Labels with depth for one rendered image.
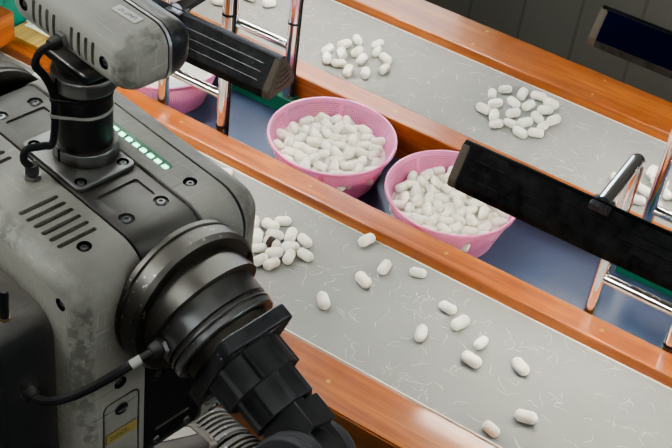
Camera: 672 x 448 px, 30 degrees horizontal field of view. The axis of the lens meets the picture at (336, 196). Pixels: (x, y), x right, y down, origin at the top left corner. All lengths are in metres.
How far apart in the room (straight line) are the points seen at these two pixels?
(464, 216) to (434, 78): 0.46
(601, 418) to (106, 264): 1.13
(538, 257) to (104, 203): 1.36
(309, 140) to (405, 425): 0.77
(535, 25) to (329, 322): 2.06
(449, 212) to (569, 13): 1.62
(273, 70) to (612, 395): 0.79
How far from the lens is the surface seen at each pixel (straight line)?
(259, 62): 2.15
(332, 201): 2.39
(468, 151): 2.00
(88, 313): 1.22
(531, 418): 2.08
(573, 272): 2.49
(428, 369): 2.14
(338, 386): 2.05
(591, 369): 2.22
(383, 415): 2.02
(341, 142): 2.57
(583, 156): 2.68
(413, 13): 2.99
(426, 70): 2.84
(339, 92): 2.68
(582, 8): 3.93
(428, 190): 2.50
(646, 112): 2.83
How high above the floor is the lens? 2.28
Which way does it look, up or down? 39 degrees down
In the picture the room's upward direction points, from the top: 8 degrees clockwise
